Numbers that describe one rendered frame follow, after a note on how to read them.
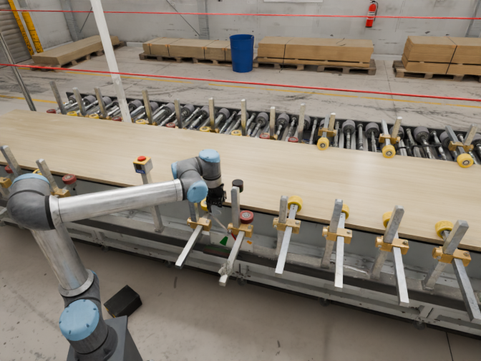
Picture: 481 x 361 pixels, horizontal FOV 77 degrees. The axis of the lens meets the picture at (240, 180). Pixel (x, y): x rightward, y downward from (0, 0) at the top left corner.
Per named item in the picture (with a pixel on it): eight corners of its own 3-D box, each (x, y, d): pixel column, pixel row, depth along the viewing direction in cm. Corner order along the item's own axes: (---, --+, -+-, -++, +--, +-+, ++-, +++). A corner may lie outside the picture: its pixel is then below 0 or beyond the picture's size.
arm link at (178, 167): (174, 172, 122) (203, 165, 126) (167, 159, 130) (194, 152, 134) (177, 190, 128) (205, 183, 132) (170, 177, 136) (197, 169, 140)
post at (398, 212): (377, 278, 156) (405, 210, 128) (370, 277, 157) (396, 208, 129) (376, 273, 159) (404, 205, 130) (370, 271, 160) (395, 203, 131)
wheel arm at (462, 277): (480, 324, 113) (484, 319, 111) (469, 321, 114) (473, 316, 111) (448, 230, 151) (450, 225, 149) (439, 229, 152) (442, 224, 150)
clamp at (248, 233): (250, 238, 165) (250, 231, 162) (227, 233, 168) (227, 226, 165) (253, 230, 169) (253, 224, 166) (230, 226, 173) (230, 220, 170)
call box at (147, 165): (147, 175, 159) (144, 163, 154) (135, 174, 161) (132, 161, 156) (154, 168, 164) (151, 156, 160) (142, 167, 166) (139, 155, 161)
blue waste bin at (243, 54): (251, 74, 660) (251, 39, 617) (227, 72, 675) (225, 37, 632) (258, 66, 705) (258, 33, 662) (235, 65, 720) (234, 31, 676)
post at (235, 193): (239, 253, 177) (237, 190, 149) (233, 253, 178) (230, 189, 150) (241, 249, 180) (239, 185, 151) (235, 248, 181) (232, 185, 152)
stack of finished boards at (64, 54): (119, 41, 895) (117, 36, 885) (59, 64, 709) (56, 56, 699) (97, 41, 913) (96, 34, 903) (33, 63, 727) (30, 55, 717)
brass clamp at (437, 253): (467, 268, 134) (472, 261, 131) (433, 261, 137) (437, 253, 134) (463, 257, 139) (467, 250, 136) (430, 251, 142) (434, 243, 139)
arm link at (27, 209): (-5, 218, 88) (210, 180, 116) (1, 194, 98) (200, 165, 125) (8, 246, 95) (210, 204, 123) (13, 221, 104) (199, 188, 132)
